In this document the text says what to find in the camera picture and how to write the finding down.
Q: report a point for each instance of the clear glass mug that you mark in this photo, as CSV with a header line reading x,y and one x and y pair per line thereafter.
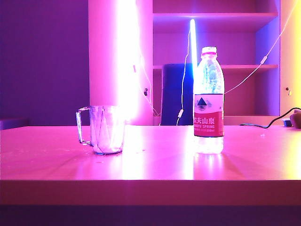
x,y
105,131

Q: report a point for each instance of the plastic water bottle red label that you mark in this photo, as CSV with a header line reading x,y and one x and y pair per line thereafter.
x,y
208,117

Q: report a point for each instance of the bright pink light tube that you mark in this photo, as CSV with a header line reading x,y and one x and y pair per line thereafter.
x,y
128,58

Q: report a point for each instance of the blue light tube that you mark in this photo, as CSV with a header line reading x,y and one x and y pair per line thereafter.
x,y
193,42

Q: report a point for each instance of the wooden shelf unit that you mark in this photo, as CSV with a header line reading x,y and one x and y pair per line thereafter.
x,y
235,21

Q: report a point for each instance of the small blue object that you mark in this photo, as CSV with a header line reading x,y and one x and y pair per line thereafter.
x,y
287,123

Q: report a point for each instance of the brown rounded object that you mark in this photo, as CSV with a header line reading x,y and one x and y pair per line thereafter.
x,y
296,118

